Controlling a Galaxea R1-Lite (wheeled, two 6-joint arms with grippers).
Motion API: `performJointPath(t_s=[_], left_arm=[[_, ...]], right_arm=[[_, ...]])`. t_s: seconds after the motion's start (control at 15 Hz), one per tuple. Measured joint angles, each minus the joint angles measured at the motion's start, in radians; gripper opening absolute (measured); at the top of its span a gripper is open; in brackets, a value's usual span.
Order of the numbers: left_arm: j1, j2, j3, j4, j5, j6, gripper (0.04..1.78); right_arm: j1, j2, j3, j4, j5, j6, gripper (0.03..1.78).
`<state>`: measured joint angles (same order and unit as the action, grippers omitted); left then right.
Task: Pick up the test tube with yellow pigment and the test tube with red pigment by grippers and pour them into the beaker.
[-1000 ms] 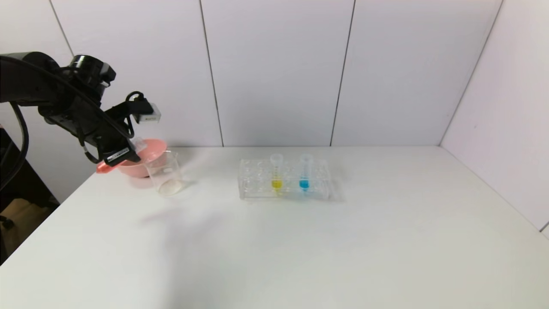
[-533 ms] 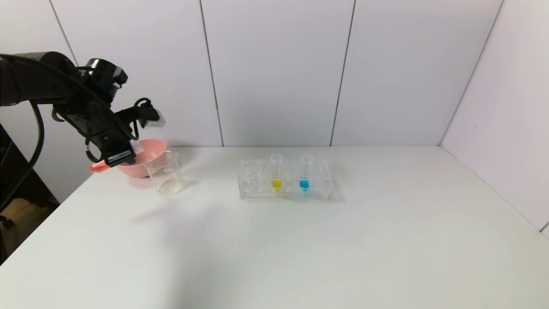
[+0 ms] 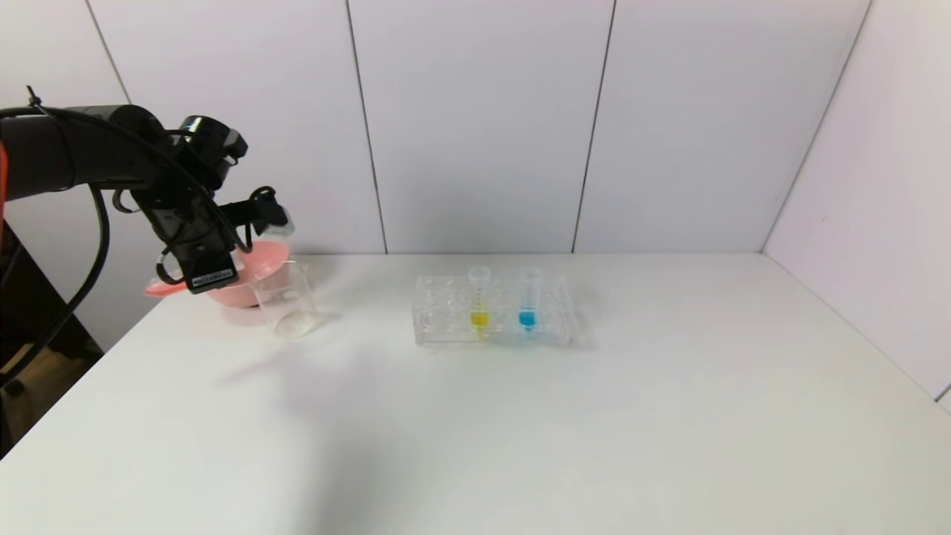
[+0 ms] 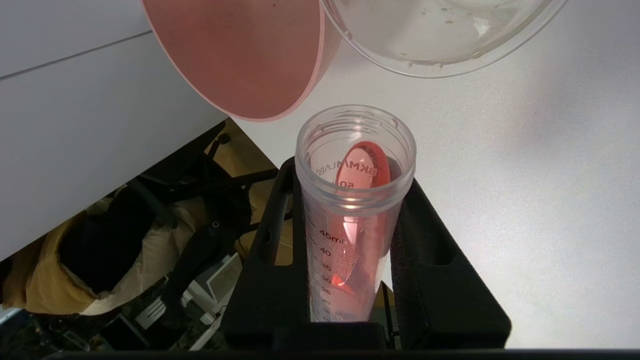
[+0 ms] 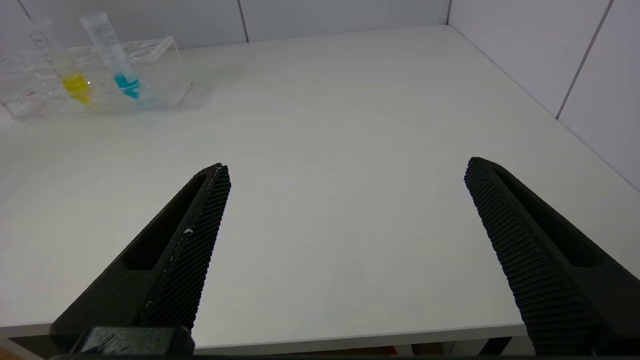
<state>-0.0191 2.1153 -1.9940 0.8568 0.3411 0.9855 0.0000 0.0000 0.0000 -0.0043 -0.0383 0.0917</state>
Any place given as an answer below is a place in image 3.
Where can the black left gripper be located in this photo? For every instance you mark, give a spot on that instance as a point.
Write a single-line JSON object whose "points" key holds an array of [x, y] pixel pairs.
{"points": [[210, 278]]}

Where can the test tube with red pigment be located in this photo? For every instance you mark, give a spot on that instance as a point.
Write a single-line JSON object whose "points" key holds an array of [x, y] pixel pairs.
{"points": [[163, 288]]}

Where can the test tube with yellow pigment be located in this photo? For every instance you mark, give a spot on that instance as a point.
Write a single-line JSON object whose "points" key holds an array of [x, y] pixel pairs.
{"points": [[479, 319]]}

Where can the clear glass beaker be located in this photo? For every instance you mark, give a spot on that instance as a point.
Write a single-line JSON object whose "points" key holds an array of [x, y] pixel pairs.
{"points": [[290, 312]]}

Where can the test tube with blue pigment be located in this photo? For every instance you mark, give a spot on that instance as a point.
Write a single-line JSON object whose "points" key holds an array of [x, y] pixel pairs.
{"points": [[527, 319]]}

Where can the clear acrylic test tube rack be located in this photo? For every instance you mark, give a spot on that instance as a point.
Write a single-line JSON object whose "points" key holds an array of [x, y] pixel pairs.
{"points": [[553, 331]]}

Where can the pink plastic bowl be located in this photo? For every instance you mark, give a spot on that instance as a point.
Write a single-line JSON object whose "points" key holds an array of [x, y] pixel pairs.
{"points": [[260, 260]]}

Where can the brown cardboard box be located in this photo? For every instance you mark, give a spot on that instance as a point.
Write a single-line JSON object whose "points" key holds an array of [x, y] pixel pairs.
{"points": [[44, 386]]}

